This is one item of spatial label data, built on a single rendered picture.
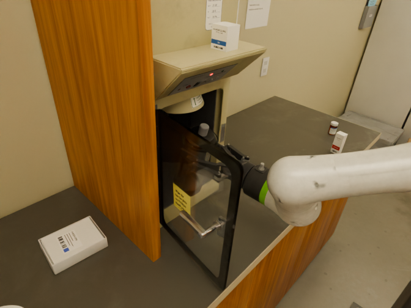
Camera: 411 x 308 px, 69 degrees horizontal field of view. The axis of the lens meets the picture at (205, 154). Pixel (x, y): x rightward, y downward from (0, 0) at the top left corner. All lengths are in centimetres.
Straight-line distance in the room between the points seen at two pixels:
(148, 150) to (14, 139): 56
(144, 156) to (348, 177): 43
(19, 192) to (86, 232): 33
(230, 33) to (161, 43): 17
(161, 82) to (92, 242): 53
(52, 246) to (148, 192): 37
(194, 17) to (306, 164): 44
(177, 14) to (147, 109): 25
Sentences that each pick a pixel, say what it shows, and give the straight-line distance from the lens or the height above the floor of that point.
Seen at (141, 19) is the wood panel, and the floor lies 161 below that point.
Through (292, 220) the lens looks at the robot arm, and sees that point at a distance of 75.
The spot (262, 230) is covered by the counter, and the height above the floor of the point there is 94.
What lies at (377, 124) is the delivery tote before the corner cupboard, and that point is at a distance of 369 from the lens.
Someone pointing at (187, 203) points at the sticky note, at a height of 118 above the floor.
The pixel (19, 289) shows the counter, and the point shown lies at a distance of 100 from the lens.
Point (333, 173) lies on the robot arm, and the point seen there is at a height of 137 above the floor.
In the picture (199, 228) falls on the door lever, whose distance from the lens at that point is 67.
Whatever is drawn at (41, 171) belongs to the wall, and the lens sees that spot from 122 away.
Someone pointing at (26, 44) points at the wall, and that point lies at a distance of 107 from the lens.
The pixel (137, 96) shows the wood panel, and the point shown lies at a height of 146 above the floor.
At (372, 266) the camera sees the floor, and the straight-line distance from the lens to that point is 247.
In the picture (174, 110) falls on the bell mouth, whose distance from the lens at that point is 89.
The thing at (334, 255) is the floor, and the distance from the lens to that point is 241.
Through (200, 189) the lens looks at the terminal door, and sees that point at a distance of 69.
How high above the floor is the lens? 170
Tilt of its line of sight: 33 degrees down
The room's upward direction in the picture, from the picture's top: 4 degrees clockwise
